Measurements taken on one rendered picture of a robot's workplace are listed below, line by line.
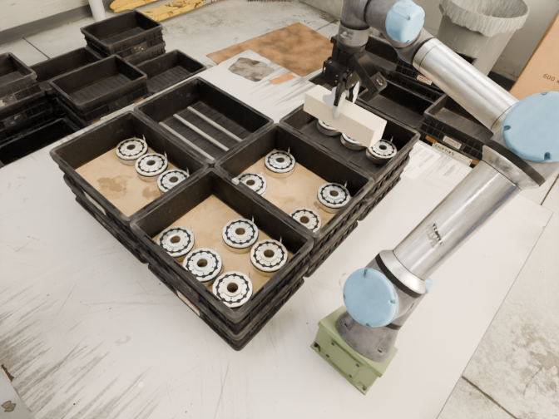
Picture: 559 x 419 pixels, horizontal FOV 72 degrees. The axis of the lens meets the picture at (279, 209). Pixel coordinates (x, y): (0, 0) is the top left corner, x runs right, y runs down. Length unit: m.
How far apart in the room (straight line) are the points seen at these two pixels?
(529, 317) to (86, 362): 1.98
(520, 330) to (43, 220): 2.12
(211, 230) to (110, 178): 0.40
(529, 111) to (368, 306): 0.44
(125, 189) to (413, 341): 0.97
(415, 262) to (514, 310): 1.58
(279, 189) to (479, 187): 0.67
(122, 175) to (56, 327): 0.48
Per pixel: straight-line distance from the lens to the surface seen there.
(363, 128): 1.09
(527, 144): 0.73
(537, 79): 3.52
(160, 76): 2.66
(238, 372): 1.09
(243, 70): 2.03
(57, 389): 1.19
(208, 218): 1.17
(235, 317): 0.89
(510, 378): 2.14
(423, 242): 0.77
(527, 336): 2.28
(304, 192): 1.24
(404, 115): 2.47
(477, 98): 0.94
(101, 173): 1.38
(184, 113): 1.56
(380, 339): 0.96
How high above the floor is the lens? 1.75
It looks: 51 degrees down
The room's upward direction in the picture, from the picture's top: 5 degrees clockwise
